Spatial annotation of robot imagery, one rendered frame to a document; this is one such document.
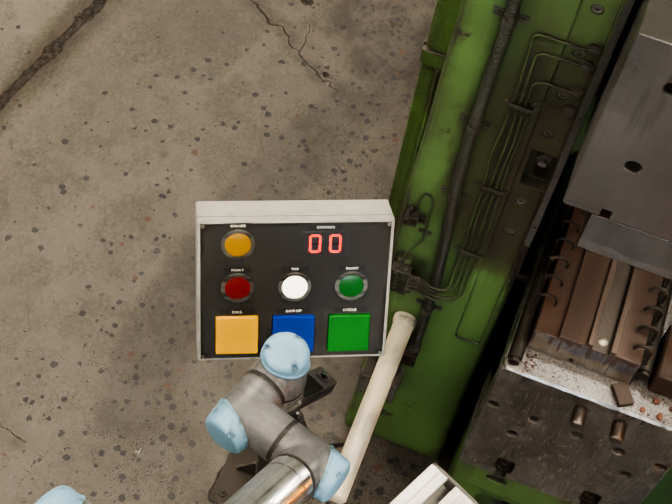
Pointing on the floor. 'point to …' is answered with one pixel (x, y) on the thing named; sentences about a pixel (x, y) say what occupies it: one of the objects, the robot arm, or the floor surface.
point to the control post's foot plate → (233, 475)
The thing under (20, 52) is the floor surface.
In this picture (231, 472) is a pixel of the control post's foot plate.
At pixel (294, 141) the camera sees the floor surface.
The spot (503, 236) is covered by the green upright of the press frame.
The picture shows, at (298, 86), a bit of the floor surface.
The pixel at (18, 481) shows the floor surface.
